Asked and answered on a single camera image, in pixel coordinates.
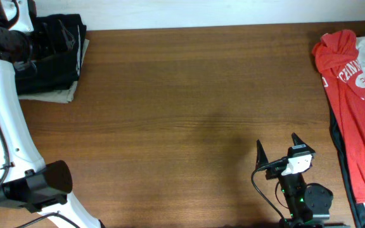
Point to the folded khaki shorts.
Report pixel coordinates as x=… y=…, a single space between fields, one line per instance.
x=60 y=96

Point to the red printed t-shirt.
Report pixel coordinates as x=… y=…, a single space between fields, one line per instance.
x=344 y=82

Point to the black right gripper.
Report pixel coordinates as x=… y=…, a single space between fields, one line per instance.
x=262 y=158

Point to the black shorts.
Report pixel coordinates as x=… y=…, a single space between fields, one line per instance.
x=56 y=72

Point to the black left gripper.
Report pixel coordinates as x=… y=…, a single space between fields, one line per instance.
x=51 y=47

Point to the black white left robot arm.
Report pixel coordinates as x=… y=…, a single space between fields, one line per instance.
x=26 y=181

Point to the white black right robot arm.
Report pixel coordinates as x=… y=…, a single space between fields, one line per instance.
x=308 y=204

